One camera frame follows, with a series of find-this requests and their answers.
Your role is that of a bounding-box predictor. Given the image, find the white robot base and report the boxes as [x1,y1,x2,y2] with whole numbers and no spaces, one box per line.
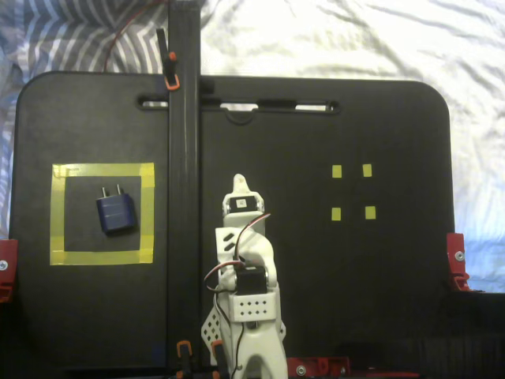
[200,310,288,356]

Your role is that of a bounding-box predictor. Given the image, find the thin red cable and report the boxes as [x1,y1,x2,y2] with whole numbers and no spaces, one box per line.
[103,0,169,73]

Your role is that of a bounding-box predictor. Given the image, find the black curved backdrop sheet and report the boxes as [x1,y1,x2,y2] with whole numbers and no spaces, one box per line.
[0,290,505,379]

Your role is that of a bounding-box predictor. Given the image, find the red corner bracket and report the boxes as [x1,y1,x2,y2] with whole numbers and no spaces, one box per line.
[445,232,471,292]
[0,238,19,303]

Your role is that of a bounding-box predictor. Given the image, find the orange black spring clamp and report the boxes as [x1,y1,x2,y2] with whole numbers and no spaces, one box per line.
[156,28,181,92]
[211,341,230,378]
[175,341,196,379]

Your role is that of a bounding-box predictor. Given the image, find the red pole foot bracket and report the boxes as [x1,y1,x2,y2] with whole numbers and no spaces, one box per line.
[286,356,352,378]

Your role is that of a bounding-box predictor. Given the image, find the white bed sheet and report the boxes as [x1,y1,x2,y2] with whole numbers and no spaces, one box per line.
[199,0,505,295]

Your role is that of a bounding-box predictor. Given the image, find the yellow tape square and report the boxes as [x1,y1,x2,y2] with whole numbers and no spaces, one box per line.
[49,162,155,266]

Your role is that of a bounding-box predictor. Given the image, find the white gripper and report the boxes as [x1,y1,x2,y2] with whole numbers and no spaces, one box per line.
[222,173,266,217]

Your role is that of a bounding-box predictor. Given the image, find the grey striped blanket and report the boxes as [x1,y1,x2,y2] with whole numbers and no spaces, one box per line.
[0,0,170,242]

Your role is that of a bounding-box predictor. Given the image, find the blue white charger plug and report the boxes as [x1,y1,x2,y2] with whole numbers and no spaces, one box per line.
[95,184,139,238]

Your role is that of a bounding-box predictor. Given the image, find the black flat bar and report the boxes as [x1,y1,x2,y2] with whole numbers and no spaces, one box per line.
[167,0,202,372]

